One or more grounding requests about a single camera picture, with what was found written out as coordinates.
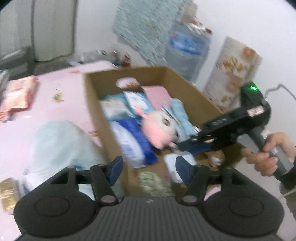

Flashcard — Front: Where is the pink white plush doll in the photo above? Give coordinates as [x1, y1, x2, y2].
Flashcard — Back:
[135, 108, 177, 150]

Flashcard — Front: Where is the gold snack packet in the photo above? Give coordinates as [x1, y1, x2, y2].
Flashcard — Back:
[0, 178, 21, 214]

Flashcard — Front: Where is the blue checkered cloth bundle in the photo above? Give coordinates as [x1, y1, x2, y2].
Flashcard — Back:
[171, 98, 198, 143]

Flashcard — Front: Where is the blue white tissue pack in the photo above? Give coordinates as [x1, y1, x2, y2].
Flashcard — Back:
[109, 118, 158, 169]

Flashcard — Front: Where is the person's right hand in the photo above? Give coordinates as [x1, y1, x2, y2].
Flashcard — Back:
[241, 132, 295, 176]

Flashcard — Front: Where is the brown cardboard box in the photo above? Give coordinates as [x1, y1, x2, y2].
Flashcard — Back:
[84, 67, 221, 196]

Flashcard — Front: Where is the pink notebook pouch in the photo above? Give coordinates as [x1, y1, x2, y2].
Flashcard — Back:
[142, 85, 171, 110]

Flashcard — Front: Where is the white plastic bag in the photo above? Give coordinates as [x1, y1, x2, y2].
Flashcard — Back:
[21, 120, 108, 194]

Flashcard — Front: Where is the printed appliance carton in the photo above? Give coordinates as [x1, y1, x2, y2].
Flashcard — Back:
[203, 37, 262, 112]

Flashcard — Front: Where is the blue water jug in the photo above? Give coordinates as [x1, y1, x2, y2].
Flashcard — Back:
[164, 22, 212, 81]

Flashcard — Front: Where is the pink wet wipes pack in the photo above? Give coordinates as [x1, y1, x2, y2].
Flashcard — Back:
[1, 75, 39, 122]

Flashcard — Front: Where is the teal patterned fabric hanging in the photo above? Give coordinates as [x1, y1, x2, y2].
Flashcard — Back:
[113, 0, 190, 65]

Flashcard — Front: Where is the black box by curtain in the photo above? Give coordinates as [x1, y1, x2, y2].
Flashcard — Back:
[1, 46, 35, 80]

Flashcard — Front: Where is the grey curtain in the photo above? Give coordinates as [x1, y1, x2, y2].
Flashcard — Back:
[1, 1, 77, 62]

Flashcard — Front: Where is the white cable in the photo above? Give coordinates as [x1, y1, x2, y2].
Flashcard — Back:
[263, 83, 296, 100]

